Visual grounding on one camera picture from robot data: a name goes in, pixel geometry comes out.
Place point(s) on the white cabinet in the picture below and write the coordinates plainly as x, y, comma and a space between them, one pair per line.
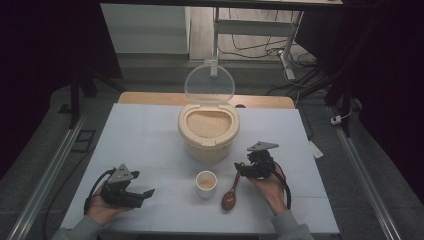
143, 30

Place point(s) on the black table grommet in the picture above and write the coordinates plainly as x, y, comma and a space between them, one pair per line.
240, 106

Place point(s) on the small white box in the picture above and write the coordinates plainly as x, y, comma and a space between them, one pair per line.
335, 120

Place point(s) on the clear round container lid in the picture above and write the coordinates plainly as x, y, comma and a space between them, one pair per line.
209, 83

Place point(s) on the white table cover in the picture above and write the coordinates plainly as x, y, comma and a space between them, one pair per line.
143, 140

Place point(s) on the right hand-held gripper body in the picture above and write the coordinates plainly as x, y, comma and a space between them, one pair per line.
261, 165

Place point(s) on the beige rice container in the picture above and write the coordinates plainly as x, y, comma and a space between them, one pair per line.
206, 150

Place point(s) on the white cup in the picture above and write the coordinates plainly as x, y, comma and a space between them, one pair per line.
206, 191

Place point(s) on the person's right hand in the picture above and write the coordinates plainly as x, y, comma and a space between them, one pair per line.
270, 193

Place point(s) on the white desk frame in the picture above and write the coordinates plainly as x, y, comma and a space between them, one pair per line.
253, 27

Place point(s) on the brown wooden spoon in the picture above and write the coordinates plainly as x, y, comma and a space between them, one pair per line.
229, 200

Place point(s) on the rice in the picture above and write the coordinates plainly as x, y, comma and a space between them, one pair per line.
206, 184
208, 124

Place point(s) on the black floor frame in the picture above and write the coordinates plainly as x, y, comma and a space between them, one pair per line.
77, 146

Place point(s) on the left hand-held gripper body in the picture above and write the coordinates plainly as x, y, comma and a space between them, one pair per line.
118, 195

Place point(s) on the black stand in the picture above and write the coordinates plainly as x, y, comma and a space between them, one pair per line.
75, 100
346, 110

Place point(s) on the metal rail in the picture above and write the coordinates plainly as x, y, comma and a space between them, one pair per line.
360, 166
43, 186

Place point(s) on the white paper tag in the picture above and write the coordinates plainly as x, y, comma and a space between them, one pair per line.
315, 150

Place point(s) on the person's left hand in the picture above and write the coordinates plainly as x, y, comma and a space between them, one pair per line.
100, 213

